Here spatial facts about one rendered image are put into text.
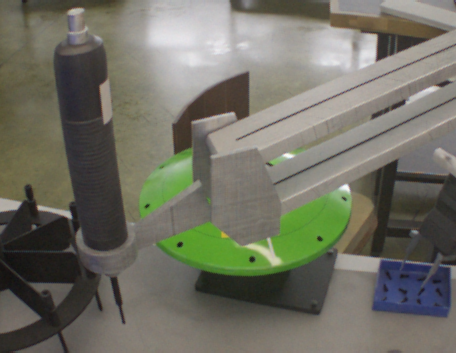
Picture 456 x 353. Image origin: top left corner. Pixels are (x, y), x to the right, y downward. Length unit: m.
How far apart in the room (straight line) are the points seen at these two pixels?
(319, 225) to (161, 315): 0.28
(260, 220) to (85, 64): 0.19
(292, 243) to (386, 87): 0.39
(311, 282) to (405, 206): 1.76
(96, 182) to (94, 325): 0.53
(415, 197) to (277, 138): 2.34
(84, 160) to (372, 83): 0.23
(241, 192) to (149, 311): 0.52
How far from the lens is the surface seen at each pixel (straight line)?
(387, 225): 2.34
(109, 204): 0.46
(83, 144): 0.43
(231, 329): 0.93
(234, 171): 0.46
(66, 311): 0.88
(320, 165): 0.52
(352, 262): 1.05
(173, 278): 1.01
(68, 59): 0.40
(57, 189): 2.87
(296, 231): 0.85
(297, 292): 0.97
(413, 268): 1.04
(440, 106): 0.56
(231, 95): 1.66
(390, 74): 0.51
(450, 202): 0.91
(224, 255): 0.82
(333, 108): 0.48
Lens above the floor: 1.62
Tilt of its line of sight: 35 degrees down
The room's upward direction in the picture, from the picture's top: straight up
